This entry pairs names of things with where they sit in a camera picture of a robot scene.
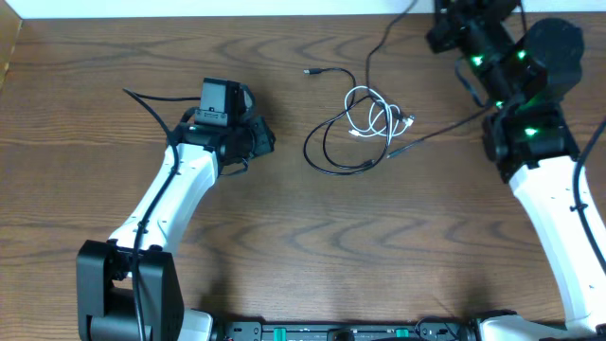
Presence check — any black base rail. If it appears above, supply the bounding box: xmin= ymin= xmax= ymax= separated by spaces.
xmin=209 ymin=317 xmax=480 ymax=341

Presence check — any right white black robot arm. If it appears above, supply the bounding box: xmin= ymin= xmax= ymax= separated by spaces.
xmin=426 ymin=0 xmax=605 ymax=340

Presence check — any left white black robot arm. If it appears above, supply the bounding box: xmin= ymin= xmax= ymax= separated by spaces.
xmin=76 ymin=117 xmax=276 ymax=340

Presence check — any white usb cable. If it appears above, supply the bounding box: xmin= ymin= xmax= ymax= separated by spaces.
xmin=343 ymin=85 xmax=417 ymax=148

